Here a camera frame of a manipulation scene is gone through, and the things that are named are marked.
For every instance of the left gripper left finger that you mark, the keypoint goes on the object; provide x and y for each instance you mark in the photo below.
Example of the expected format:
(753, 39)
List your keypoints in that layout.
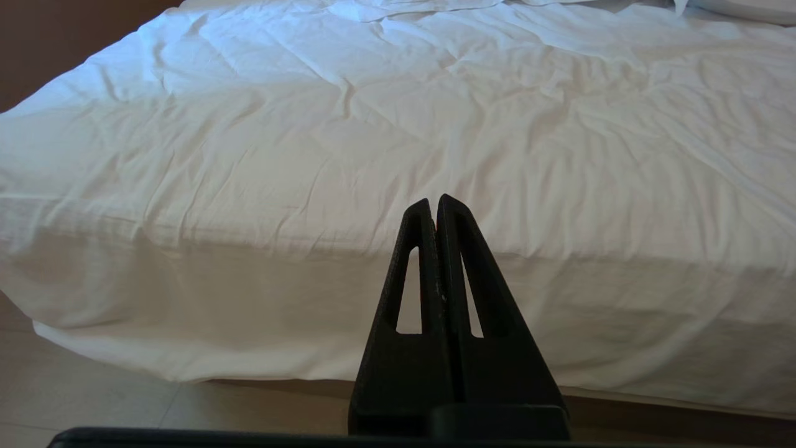
(401, 373)

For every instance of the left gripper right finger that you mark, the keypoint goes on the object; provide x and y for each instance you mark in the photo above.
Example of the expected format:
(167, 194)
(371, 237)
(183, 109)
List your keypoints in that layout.
(504, 373)

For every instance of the white pillow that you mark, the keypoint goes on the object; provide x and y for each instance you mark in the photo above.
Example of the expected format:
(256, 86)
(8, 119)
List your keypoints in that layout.
(743, 9)

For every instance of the white duvet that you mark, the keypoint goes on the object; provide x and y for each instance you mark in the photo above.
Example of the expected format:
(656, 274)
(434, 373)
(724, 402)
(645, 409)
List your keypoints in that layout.
(398, 180)

